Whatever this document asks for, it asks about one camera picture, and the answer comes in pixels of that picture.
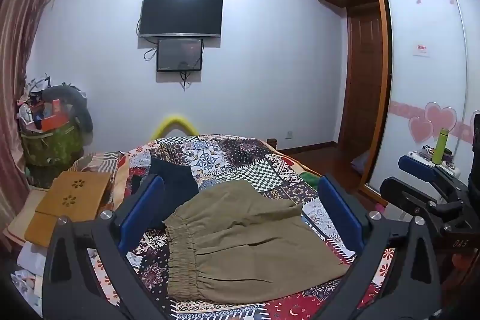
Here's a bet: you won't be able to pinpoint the yellow foam bar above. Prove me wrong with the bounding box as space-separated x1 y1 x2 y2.
150 114 199 141

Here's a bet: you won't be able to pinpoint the green cloth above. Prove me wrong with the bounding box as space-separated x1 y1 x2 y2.
299 171 321 187

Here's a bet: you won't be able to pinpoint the orange box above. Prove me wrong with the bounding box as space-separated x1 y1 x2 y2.
40 99 71 132

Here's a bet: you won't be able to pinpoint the black monitor cable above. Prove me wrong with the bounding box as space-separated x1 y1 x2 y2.
179 70 200 93

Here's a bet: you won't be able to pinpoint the white heart-print wardrobe door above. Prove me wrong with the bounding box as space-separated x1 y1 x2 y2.
447 0 480 142
378 0 471 202

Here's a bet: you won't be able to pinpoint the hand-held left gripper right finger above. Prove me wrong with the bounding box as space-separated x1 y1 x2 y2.
318 174 441 320

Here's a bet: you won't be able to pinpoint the brown striped cloth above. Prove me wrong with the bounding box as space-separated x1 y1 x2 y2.
70 151 121 176

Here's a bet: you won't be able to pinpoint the yellow wooden lap desk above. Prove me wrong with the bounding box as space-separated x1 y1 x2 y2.
24 171 113 244

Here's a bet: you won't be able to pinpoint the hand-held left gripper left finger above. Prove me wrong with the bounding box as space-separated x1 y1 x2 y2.
42 174 166 320

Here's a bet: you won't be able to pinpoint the black wall television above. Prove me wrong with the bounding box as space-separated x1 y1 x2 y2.
139 0 224 38

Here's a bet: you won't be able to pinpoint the green bottle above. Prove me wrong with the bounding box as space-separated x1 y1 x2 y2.
431 127 451 166

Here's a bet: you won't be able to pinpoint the small black wall monitor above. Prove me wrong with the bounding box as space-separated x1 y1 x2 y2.
156 38 204 73

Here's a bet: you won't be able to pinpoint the wooden room door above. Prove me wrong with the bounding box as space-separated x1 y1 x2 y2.
338 5 386 153

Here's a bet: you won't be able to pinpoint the folded navy pants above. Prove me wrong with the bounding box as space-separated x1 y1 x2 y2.
148 158 200 231

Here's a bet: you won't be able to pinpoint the khaki pants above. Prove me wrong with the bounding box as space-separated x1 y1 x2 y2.
162 179 351 306

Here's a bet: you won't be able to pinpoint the striped pink curtain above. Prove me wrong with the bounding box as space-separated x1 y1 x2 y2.
0 0 64 262

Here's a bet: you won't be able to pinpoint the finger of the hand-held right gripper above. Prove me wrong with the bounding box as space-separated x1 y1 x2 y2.
379 175 445 227
397 154 469 195

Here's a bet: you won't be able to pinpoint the patchwork printed blanket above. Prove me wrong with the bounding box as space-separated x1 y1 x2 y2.
90 134 396 320

